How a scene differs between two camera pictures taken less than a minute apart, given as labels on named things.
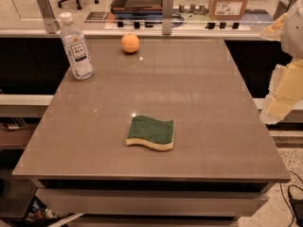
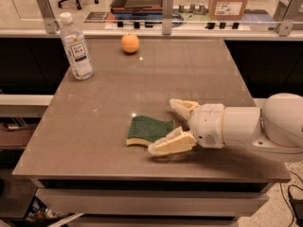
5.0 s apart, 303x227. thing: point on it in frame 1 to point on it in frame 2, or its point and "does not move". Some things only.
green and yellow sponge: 157,134 does not move
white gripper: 294,35 to 206,123
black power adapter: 297,206 does not move
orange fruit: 130,43 does not move
